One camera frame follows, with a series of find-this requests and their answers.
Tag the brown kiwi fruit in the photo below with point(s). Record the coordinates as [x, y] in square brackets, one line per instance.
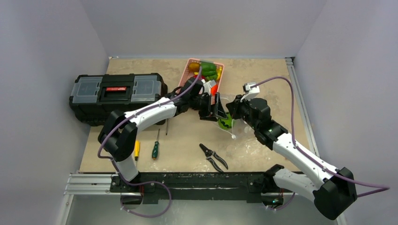
[194, 67]

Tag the pink perforated plastic basket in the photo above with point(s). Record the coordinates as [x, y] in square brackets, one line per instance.
[187, 74]

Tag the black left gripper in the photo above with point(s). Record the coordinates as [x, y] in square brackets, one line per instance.
[211, 111]

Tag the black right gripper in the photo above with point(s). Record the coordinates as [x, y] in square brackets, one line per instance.
[235, 107]

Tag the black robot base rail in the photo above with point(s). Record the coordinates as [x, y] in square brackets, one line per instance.
[251, 187]

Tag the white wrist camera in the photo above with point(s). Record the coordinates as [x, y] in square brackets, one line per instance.
[207, 86]
[251, 90]

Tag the orange carrot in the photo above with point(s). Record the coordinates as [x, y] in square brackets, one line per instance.
[213, 90]

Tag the green bell pepper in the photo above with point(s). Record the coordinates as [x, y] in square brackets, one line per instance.
[208, 71]

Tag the clear dotted zip top bag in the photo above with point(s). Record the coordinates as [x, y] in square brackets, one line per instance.
[240, 129]

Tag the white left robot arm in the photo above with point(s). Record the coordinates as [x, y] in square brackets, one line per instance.
[119, 133]

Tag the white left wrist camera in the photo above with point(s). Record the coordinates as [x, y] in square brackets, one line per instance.
[207, 86]

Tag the black plastic toolbox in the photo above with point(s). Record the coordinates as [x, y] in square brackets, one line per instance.
[94, 97]

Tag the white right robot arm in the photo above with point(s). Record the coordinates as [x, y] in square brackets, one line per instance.
[322, 183]

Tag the black handled pliers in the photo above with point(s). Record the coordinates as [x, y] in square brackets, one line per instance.
[211, 156]

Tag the yellow banana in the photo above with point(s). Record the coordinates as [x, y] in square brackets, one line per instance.
[218, 73]

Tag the green striped watermelon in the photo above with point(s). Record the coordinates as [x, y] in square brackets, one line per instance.
[225, 124]

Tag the green handled screwdriver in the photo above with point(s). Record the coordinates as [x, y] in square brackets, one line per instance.
[155, 150]

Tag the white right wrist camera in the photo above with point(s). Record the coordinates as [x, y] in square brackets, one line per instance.
[251, 90]

